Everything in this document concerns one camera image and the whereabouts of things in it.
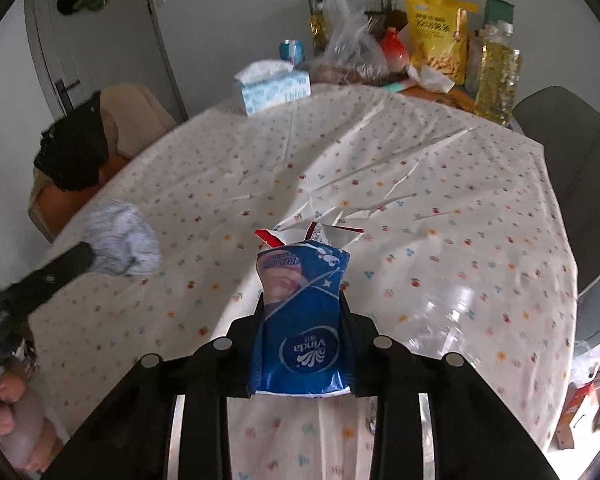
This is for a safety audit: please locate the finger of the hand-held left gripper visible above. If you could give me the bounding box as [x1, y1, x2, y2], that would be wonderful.
[0, 242, 97, 317]

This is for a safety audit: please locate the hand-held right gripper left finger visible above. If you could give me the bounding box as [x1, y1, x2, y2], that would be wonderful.
[45, 294, 267, 480]

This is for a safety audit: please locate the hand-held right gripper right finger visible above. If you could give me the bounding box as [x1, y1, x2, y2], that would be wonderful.
[339, 294, 561, 480]

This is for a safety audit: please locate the blue tissue packet wrapper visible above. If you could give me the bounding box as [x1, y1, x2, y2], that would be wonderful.
[247, 222, 366, 398]

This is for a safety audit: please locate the white paper ball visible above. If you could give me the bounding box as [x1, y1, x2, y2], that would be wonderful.
[82, 199, 162, 277]

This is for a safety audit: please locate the person's left hand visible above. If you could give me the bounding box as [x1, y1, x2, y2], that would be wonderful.
[0, 355, 56, 473]

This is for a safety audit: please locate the clear crumpled plastic wrap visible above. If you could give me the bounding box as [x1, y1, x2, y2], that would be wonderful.
[405, 280, 512, 362]

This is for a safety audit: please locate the beige chair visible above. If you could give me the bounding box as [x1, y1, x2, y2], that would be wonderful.
[27, 82, 178, 243]

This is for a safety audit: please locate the orange gift box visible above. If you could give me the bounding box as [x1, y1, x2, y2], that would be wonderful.
[555, 380, 600, 451]

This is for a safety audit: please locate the grey door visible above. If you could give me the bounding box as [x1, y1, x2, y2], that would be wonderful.
[24, 0, 188, 123]

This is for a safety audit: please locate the grey upholstered chair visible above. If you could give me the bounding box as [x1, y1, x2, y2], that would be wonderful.
[511, 85, 600, 346]

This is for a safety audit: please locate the patterned tissue box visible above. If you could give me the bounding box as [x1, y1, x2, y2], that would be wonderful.
[234, 59, 312, 117]

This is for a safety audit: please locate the crumpled napkin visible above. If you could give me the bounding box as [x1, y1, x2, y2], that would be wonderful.
[407, 64, 456, 94]

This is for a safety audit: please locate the red ceramic vase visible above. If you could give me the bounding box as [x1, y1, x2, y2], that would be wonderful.
[379, 27, 412, 77]

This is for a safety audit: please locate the large cooking oil bottle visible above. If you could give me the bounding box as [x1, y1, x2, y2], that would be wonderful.
[474, 21, 523, 126]

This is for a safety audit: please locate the clear plastic bag with food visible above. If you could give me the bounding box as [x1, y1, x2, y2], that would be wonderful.
[307, 0, 391, 83]

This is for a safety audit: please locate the blue drink can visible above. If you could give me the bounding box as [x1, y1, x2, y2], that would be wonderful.
[279, 39, 306, 65]

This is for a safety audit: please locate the small yellow oil bottle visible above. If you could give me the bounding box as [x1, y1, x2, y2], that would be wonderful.
[308, 2, 328, 56]

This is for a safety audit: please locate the yellow snack bag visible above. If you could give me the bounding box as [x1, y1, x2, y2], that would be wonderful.
[404, 0, 480, 86]

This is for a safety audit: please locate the green tall box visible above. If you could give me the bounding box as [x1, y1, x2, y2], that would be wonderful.
[482, 0, 517, 28]

